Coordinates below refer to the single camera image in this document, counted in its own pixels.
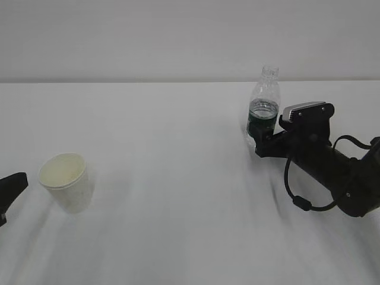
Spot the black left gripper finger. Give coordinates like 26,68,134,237
0,172,29,226

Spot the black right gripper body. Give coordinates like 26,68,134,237
255,130,333,166

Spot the white paper cup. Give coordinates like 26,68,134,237
38,153,93,214

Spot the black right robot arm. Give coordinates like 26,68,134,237
252,128,379,217

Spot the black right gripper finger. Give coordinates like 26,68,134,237
248,126,274,145

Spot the black right camera cable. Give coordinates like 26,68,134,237
284,135,372,212

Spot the clear green-label water bottle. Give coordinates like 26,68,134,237
246,65,281,147

